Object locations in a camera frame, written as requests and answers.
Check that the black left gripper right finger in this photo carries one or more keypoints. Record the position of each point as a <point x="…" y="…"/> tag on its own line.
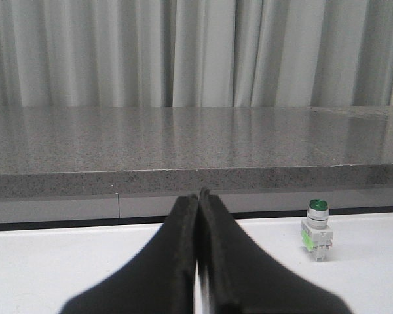
<point x="238" y="276"/>

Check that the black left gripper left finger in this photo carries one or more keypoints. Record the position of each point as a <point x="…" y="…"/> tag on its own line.
<point x="159" y="279"/>

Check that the grey granite counter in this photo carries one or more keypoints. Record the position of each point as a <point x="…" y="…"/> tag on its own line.
<point x="86" y="163"/>

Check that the grey curtain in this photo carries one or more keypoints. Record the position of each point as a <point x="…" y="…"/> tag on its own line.
<point x="196" y="53"/>

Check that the green push button switch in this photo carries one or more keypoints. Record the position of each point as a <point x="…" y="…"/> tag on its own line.
<point x="316" y="234"/>

